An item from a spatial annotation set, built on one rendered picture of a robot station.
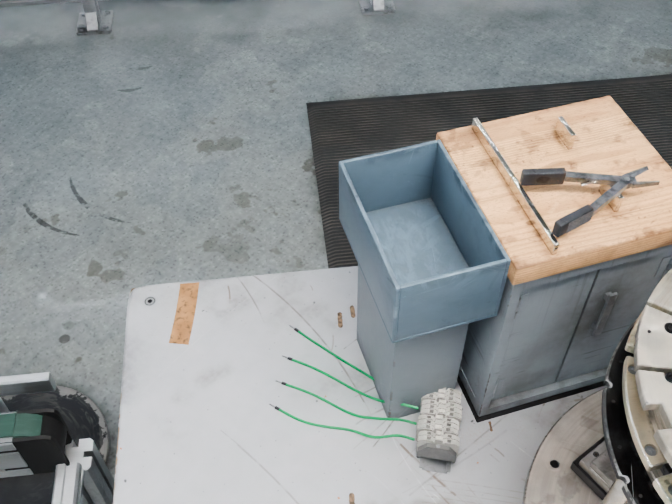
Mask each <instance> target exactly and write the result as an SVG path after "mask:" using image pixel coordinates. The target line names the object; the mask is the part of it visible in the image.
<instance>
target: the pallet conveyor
mask: <svg viewBox="0 0 672 504"><path fill-rule="evenodd" d="M55 390H56V382H55V380H54V378H53V376H52V374H51V372H43V373H33V374H23V375H12V376H2V377H0V396H7V395H17V394H27V393H37V392H48V391H55ZM72 438H73V436H72V434H71V432H70V430H69V428H68V427H67V425H66V423H65V421H64V420H63V418H62V416H61V414H60V412H58V411H57V410H55V409H49V408H44V409H34V410H25V411H12V412H2V413H0V478H5V477H14V476H24V475H33V474H40V473H49V472H55V478H54V486H53V494H52V502H51V504H113V494H114V479H113V477H112V475H111V474H110V472H109V470H108V468H107V466H106V464H105V462H104V460H103V458H102V456H101V454H100V452H99V451H98V449H97V447H96V445H95V443H94V441H93V440H92V439H91V438H86V439H79V447H77V446H76V444H75V442H74V441H73V440H72Z"/></svg>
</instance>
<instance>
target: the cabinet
mask: <svg viewBox="0 0 672 504"><path fill-rule="evenodd" d="M671 269H672V244H671V245H667V246H663V247H659V248H656V249H652V250H648V251H644V252H640V253H636V254H632V255H629V256H625V257H621V258H617V259H613V260H609V261H605V262H602V263H598V264H594V265H590V266H586V267H582V268H578V269H575V270H571V271H567V272H563V273H559V274H555V275H551V276H548V277H544V278H540V279H536V280H532V281H528V282H524V283H521V284H517V285H512V283H511V282H510V280H509V278H508V276H507V278H506V282H505V286H504V290H503V294H502V298H501V302H500V306H499V310H498V314H497V316H494V317H491V318H487V319H483V320H479V321H476V322H472V323H469V325H468V330H467V334H466V339H465V344H464V349H463V354H462V359H461V363H460V368H459V373H458V378H457V381H458V384H459V386H460V388H461V390H462V392H463V394H464V396H465V398H466V401H467V403H468V405H469V407H470V409H471V411H472V413H473V416H474V418H475V420H476V422H477V423H478V422H482V421H485V420H489V419H492V418H495V417H499V416H502V415H506V414H509V413H513V412H516V411H519V410H523V409H526V408H530V407H533V406H537V405H540V404H543V403H547V402H550V401H554V400H557V399H561V398H564V397H568V396H571V395H574V394H578V393H581V392H585V391H588V390H592V389H595V388H598V387H602V386H605V385H604V379H605V375H606V371H607V368H608V365H609V362H610V360H611V357H612V355H613V353H614V351H615V349H616V347H617V345H618V343H619V341H620V340H621V338H622V337H623V335H624V334H625V332H626V331H627V330H628V328H629V327H630V326H631V325H632V324H633V323H634V322H635V321H636V320H637V318H638V317H639V316H640V314H641V312H642V311H643V309H644V308H645V305H646V303H647V301H648V299H649V297H650V296H651V294H652V292H653V290H654V289H655V287H656V286H657V284H658V283H659V282H660V280H661V279H662V278H663V277H664V276H665V275H666V274H667V273H668V272H669V271H670V270H671Z"/></svg>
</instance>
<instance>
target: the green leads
mask: <svg viewBox="0 0 672 504"><path fill-rule="evenodd" d="M289 326H290V327H292V328H293V329H294V330H295V331H296V332H298V333H299V334H301V335H302V336H304V337H305V338H307V339H308V340H310V341H311V342H313V343H314V344H316V345H317V346H319V347H320V348H322V349H323V350H325V351H327V352H328V353H330V354H331V355H333V356H334V357H336V358H337V359H339V360H341V361H342V362H344V363H346V364H347V365H349V366H351V367H352V368H354V369H356V370H357V371H359V372H361V373H362V374H364V375H365V376H367V377H369V378H370V379H372V380H374V378H373V377H372V376H371V375H369V374H367V373H366V372H364V371H362V370H361V369H359V368H357V367H356V366H354V365H352V364H351V363H349V362H347V361H346V360H344V359H342V358H341V357H339V356H338V355H336V354H334V353H333V352H331V351H330V350H328V349H327V348H325V347H324V346H322V345H320V344H319V343H317V342H316V341H314V340H313V339H311V338H310V337H308V336H307V335H305V334H304V333H302V332H301V331H300V330H299V329H297V328H294V327H293V326H291V325H289ZM282 357H285V358H287V359H288V360H290V361H293V362H296V363H299V364H302V365H304V366H307V367H309V368H311V369H314V370H316V371H318V372H320V373H322V374H324V375H326V376H328V377H330V378H331V379H333V380H335V381H337V382H339V383H340V384H342V385H344V386H346V387H347V388H349V389H351V390H353V391H355V392H357V393H359V394H361V395H363V396H365V397H368V398H370V399H373V400H375V401H379V402H382V403H385V401H384V400H381V399H378V398H375V397H372V396H370V395H367V394H365V393H363V392H361V391H359V390H357V389H355V388H353V387H351V386H349V385H348V384H346V383H344V382H342V381H341V380H339V379H337V378H335V377H333V376H332V375H330V374H328V373H326V372H324V371H322V370H320V369H318V368H316V367H313V366H311V365H309V364H306V363H304V362H301V361H298V360H296V359H293V358H291V357H286V356H283V355H282ZM276 382H279V383H281V384H282V385H285V386H288V387H291V388H294V389H297V390H299V391H302V392H305V393H307V394H310V395H312V396H314V397H316V398H318V399H320V400H322V401H324V402H326V403H328V404H330V405H332V406H333V407H335V408H337V409H339V410H341V411H343V412H345V413H347V414H350V415H352V416H355V417H359V418H365V419H375V420H389V421H402V422H407V423H410V424H414V425H416V424H417V422H414V421H410V420H407V419H401V418H383V417H372V416H363V415H359V414H355V413H352V412H350V411H347V410H345V409H343V408H341V407H339V406H337V405H335V404H334V403H332V402H330V401H328V400H326V399H324V398H322V397H320V396H318V395H316V394H314V393H312V392H309V391H307V390H304V389H302V388H299V387H296V386H293V385H290V384H288V383H286V382H283V381H282V382H280V381H278V380H276ZM269 405H271V406H272V407H274V408H275V409H276V410H278V411H280V412H282V413H283V414H285V415H287V416H289V417H291V418H293V419H295V420H297V421H300V422H302V423H305V424H308V425H312V426H317V427H322V428H329V429H337V430H344V431H350V432H354V433H357V434H360V435H362V436H365V437H368V438H374V439H381V438H389V437H402V438H406V439H409V440H412V441H414V440H415V438H413V437H409V436H406V435H402V434H390V435H383V436H373V435H369V434H365V433H363V432H360V431H357V430H354V429H349V428H344V427H335V426H328V425H321V424H316V423H312V422H308V421H305V420H302V419H300V418H297V417H295V416H293V415H291V414H289V413H287V412H286V411H284V410H282V409H280V408H279V407H277V406H274V405H272V404H269ZM401 406H406V407H410V408H413V409H417V410H418V407H417V406H413V405H409V404H405V403H402V404H401Z"/></svg>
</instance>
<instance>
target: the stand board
mask: <svg viewBox="0 0 672 504"><path fill-rule="evenodd" d="M560 116H563V118H564V119H565V120H566V122H567V123H568V124H569V126H570V127H571V128H572V130H573V131H574V132H575V134H576V137H575V141H574V144H573V148H572V149H569V150H568V149H567V147H566V146H565V145H564V143H563V142H562V141H561V139H560V138H559V137H558V135H557V134H556V133H555V131H554V130H555V127H556V123H557V119H558V117H560ZM481 124H482V125H483V127H484V128H485V130H486V131H487V133H488V134H489V136H490V138H491V139H492V141H493V142H494V144H495V145H496V147H497V148H498V150H499V151H500V153H501V155H502V156H503V158H504V159H505V161H506V162H507V164H508V165H509V167H510V168H511V170H512V171H513V173H514V175H515V177H516V178H517V179H518V181H519V182H520V177H521V173H522V170H523V169H538V168H565V170H566V171H572V172H584V173H596V174H607V175H619V176H622V175H624V174H626V173H628V172H631V171H634V170H637V169H639V168H642V167H645V166H648V169H649V170H647V171H645V172H644V173H642V174H640V175H638V176H636V177H635V178H636V180H637V181H660V183H659V185H655V186H648V187H640V188H633V189H632V188H629V189H626V190H624V191H623V192H622V193H621V194H622V196H623V197H624V198H623V201H622V203H621V206H620V208H619V211H618V212H613V210H612V209H611V207H610V206H609V205H608V204H607V205H606V206H605V207H603V208H602V209H601V210H600V211H599V212H597V213H596V214H595V215H594V216H592V217H591V220H590V221H589V222H587V223H585V224H583V225H581V226H579V227H577V228H576V229H574V230H572V231H570V232H568V233H565V234H564V235H562V236H560V237H556V236H555V235H554V234H553V235H554V236H555V238H556V239H557V241H558V242H559V247H558V251H557V254H554V255H551V253H550V252H549V250H548V248H547V247H546V245H545V244H544V242H543V240H542V239H541V237H540V236H539V234H538V233H537V231H536V229H535V228H534V226H533V225H532V223H531V222H530V220H529V218H528V217H527V215H526V214H525V212H524V210H523V209H522V207H521V206H520V204H519V203H518V201H517V199H516V198H515V196H514V195H513V193H512V192H511V190H510V188H509V186H508V185H507V184H506V182H505V180H504V179H503V177H502V176H501V174H500V173H499V171H498V169H497V168H496V166H495V165H494V163H493V162H492V160H491V158H490V157H489V155H488V154H487V152H486V150H485V149H484V147H483V146H482V144H481V143H480V141H479V139H478V138H477V136H476V135H475V133H474V132H473V130H472V125H471V126H466V127H461V128H457V129H452V130H448V131H443V132H438V133H437V134H436V141H437V140H439V139H440V140H441V142H442V144H443V145H444V147H445V149H446V150H447V152H448V154H449V156H450V157H451V159H452V161H453V162H454V164H455V166H456V168H457V169H458V171H459V173H460V174H461V176H462V178H463V179H464V181H465V183H466V185H467V186H468V188H469V190H470V191H471V193H472V195H473V197H474V198H475V200H476V202H477V203H478V205H479V207H480V208H481V210H482V212H483V214H484V215H485V217H486V219H487V220H488V222H489V224H490V226H491V227H492V229H493V231H494V232H495V234H496V236H497V237H498V239H499V241H500V243H501V244H502V246H503V248H504V249H505V251H506V253H507V255H508V256H509V258H510V260H511V262H510V266H509V270H508V274H507V276H508V278H509V280H510V282H511V283H512V285H517V284H521V283H524V282H528V281H532V280H536V279H540V278H544V277H548V276H551V275H555V274H559V273H563V272H567V271H571V270H575V269H578V268H582V267H586V266H590V265H594V264H598V263H602V262H605V261H609V260H613V259H617V258H621V257H625V256H629V255H632V254H636V253H640V252H644V251H648V250H652V249H656V248H659V247H663V246H667V245H671V244H672V169H671V168H670V166H669V165H668V164H667V163H666V162H665V160H664V159H663V158H662V157H661V156H660V154H659V153H658V152H657V151H656V150H655V148H654V147H653V146H652V145H651V144H650V142H649V141H648V140H647V139H646V138H645V137H644V135H643V134H642V133H641V132H640V131H639V129H638V128H637V127H636V126H635V125H634V123H633V122H632V121H631V120H630V119H629V117H628V116H627V115H626V114H625V113H624V112H623V110H622V109H621V108H620V107H619V106H618V104H617V103H616V102H615V101H614V100H613V98H612V97H611V96H605V97H600V98H595V99H591V100H586V101H582V102H577V103H572V104H568V105H563V106H558V107H554V108H549V109H545V110H540V111H535V112H531V113H526V114H522V115H517V116H512V117H508V118H503V119H498V120H494V121H489V122H485V123H481ZM522 187H523V188H524V190H525V191H526V193H527V195H528V196H529V198H530V199H531V201H532V202H533V204H534V205H535V207H536V208H537V210H538V211H539V213H540V215H541V216H542V218H543V219H544V221H545V222H546V224H547V225H548V227H549V228H550V230H551V231H552V230H553V227H554V223H555V221H557V220H558V219H560V218H562V217H564V216H566V215H568V214H570V213H572V212H574V211H576V210H577V209H579V208H581V207H583V206H585V205H587V204H589V205H590V204H591V203H593V202H594V201H595V200H596V199H598V198H599V197H600V196H601V194H600V192H599V191H598V190H599V187H600V184H588V185H585V186H581V184H580V183H577V182H565V181H564V183H563V184H562V185H532V186H522Z"/></svg>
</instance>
